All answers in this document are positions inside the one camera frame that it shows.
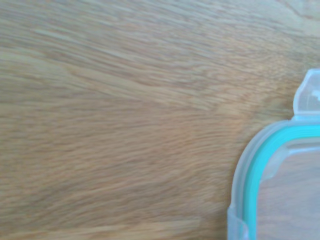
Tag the clear lid with teal seal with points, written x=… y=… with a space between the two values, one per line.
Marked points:
x=252 y=175

